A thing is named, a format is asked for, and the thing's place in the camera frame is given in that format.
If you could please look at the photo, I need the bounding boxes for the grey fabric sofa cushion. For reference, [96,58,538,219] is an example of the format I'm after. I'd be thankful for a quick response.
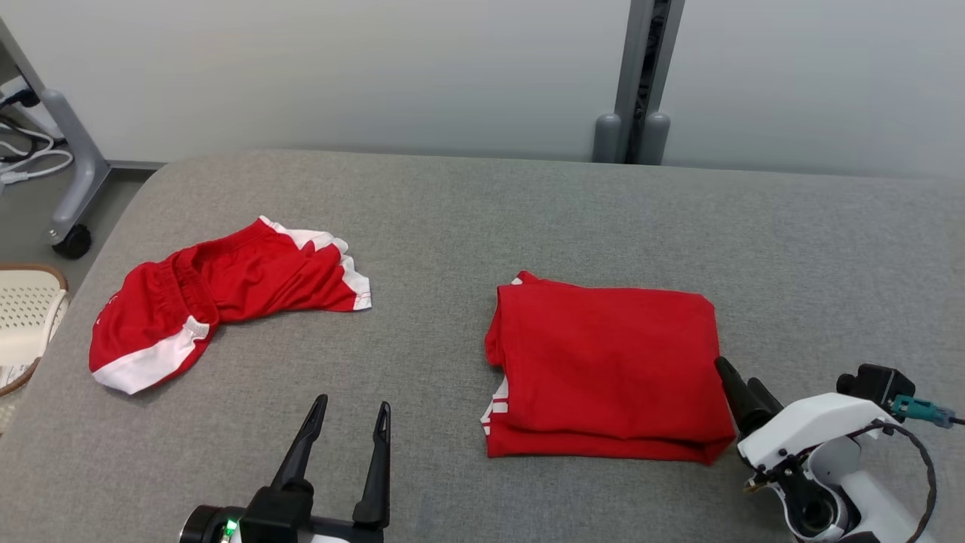
[0,149,965,543]

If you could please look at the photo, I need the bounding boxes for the white plastic laundry basket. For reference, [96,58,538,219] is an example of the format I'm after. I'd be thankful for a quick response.
[0,264,70,397]

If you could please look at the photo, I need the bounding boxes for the teal camera cable connector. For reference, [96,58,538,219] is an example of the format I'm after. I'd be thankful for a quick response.
[890,396,956,429]

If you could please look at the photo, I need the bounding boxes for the grey metal partition post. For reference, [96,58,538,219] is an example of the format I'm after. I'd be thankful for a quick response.
[593,0,685,165]

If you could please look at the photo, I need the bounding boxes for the red shorts with white trim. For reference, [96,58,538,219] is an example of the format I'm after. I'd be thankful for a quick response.
[89,216,372,395]

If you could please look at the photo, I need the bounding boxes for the red jersey with white sleeves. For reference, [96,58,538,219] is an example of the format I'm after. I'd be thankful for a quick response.
[481,271,736,465]

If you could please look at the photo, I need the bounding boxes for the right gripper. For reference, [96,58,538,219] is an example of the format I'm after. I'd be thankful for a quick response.
[715,356,898,472]

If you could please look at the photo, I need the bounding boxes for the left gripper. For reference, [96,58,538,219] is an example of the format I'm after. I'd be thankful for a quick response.
[179,394,391,543]

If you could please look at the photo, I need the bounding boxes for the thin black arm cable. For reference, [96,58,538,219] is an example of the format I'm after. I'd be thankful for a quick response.
[848,421,939,543]

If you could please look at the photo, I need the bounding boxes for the grey table leg with caster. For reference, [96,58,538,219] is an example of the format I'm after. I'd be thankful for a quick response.
[0,15,112,259]

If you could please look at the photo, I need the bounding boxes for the white cables bundle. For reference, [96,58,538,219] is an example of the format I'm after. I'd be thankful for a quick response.
[0,87,74,187]

